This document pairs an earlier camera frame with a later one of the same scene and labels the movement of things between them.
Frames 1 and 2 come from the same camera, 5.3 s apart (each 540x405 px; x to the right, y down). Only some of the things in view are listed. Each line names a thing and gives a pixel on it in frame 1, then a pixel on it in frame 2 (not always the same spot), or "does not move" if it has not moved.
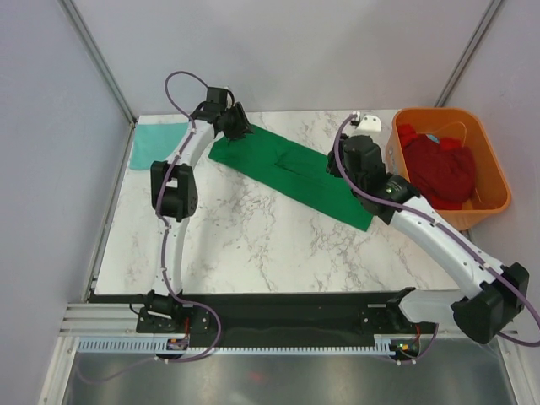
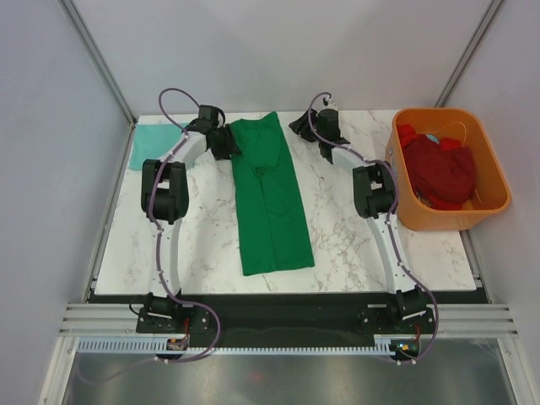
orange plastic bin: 491,189 does not move
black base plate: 328,320 does not move
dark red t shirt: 445,177 does not move
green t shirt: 292,174 -> 273,226
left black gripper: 244,126 -> 230,147
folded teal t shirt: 153,142 does not move
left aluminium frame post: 98,59 does not move
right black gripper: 332,166 -> 299,127
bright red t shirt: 406,132 does not move
